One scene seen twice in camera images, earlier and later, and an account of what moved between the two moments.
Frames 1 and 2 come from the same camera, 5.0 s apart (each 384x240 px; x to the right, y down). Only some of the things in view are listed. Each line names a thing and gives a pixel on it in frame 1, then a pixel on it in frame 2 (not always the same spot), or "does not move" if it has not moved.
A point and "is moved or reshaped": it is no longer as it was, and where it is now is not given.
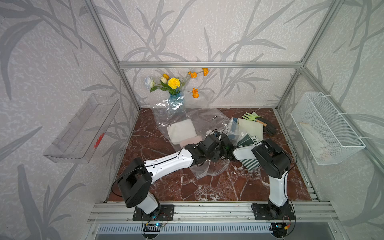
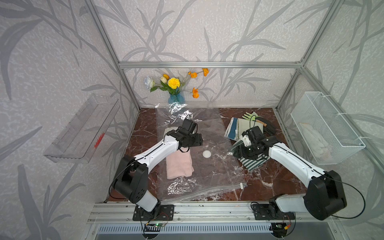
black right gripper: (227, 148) -> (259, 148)
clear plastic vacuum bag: (184, 126) is moved or reshaped
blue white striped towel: (233, 129) does not move
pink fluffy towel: (197, 139) is moved or reshaped
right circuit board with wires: (279, 230) does not move
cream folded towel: (251, 127) does not move
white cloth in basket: (320, 147) does not move
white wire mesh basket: (328, 139) does not move
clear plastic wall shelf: (77, 143) does not move
